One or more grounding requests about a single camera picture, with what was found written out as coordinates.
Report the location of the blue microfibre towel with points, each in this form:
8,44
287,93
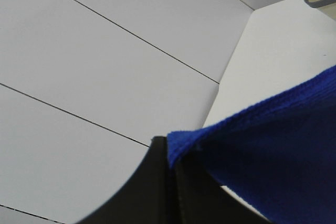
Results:
277,155

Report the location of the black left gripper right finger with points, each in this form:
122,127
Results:
202,200

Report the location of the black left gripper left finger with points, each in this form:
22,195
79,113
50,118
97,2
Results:
149,195

